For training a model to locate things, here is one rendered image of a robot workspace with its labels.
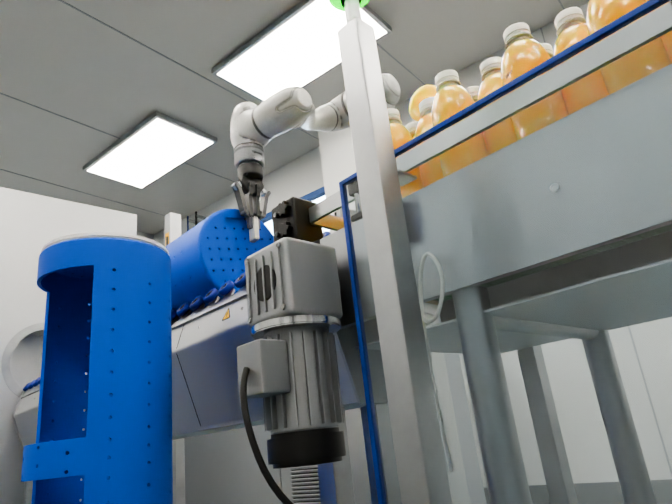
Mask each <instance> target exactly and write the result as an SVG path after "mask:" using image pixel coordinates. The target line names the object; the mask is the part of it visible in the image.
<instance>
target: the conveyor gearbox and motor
mask: <svg viewBox="0 0 672 504"><path fill-rule="evenodd" d="M244 263H245V276H246V294H247V312H248V325H249V327H250V328H251V336H252V337H253V338H254V339H256V340H255V341H252V342H249V343H246V344H244V345H241V346H238V347H237V368H238V389H239V398H240V401H241V410H242V416H243V421H244V425H245V429H246V433H247V436H248V439H249V443H250V446H251V449H252V451H253V454H254V457H255V460H256V462H257V464H258V466H259V468H260V471H261V473H262V475H263V476H264V478H265V480H266V482H267V483H268V485H269V487H270V488H271V489H272V491H273V492H274V494H275V495H276V496H277V498H278V499H279V500H280V501H281V502H282V503H283V504H294V503H292V502H291V501H290V499H289V498H288V497H287V496H286V495H285V494H284V493H283V492H282V490H281V489H280V488H279V486H278V485H277V483H276V482H275V481H274V479H273V477H272V475H271V474H270V472H269V470H268V468H267V466H266V464H265V462H264V460H263V457H262V455H261V452H260V450H259V447H258V444H257V441H256V438H255V435H254V431H253V428H252V424H251V420H250V416H249V410H248V403H247V399H253V398H263V409H264V425H265V431H270V432H271V433H273V435H271V439H269V440H267V450H268V465H272V464H273V469H278V468H290V467H299V466H308V465H316V464H324V463H331V462H337V461H342V456H346V448H345V439H344V431H339V427H337V426H339V423H342V422H344V417H343V408H342V399H341V389H340V380H339V371H338V362H337V353H336V344H335V335H333V333H336V332H337V331H339V330H340V329H341V321H340V318H341V317H342V315H343V312H342V303H341V295H340V281H339V277H338V269H337V260H336V251H335V248H333V247H331V246H326V245H322V244H317V243H313V242H308V241H303V240H299V239H294V238H290V237H283V238H282V239H280V240H278V241H276V242H274V243H272V244H270V245H269V246H267V247H265V248H263V249H261V250H259V251H258V252H256V253H254V254H252V255H250V256H248V257H247V258H246V259H245V261H244Z"/></svg>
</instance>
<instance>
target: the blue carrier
mask: <svg viewBox="0 0 672 504"><path fill-rule="evenodd" d="M244 218H245V217H244V216H241V215H240V212H239V209H223V210H220V211H217V212H215V213H213V214H212V215H210V216H209V217H207V218H206V219H204V220H203V221H201V222H200V223H199V224H197V225H196V226H194V227H193V228H191V229H190V230H188V231H187V232H185V233H184V234H183V235H181V236H180V237H178V238H177V239H175V240H174V241H172V242H171V243H169V244H168V245H167V246H165V248H166V249H167V250H168V252H169V257H170V259H171V310H172V309H176V310H178V308H179V307H180V306H181V305H182V304H184V303H185V302H188V303H189V304H190V303H191V302H192V301H193V300H194V299H195V298H196V297H197V296H200V295H201V296H202V297H203V298H204V296H205V295H206V294H207V293H208V292H209V291H210V290H211V289H213V288H216V289H217V290H218V291H219V289H220V287H221V286H222V285H223V284H224V283H225V282H226V281H229V280H231V281H232V282H233V283H234V287H233V288H234V289H235V292H234V294H235V293H237V292H238V290H239V289H240V288H237V287H236V286H235V281H236V279H237V278H238V277H239V276H240V275H241V274H242V273H244V272H245V263H244V261H245V259H246V258H247V257H248V256H250V255H252V254H254V253H256V252H258V251H259V250H261V249H263V248H265V247H267V246H269V245H270V244H272V243H274V237H273V234H272V233H271V231H270V230H269V229H268V227H267V226H266V225H265V224H264V223H263V222H262V221H261V220H260V230H259V240H258V241H256V242H254V243H252V242H250V241H249V229H247V221H246V220H244Z"/></svg>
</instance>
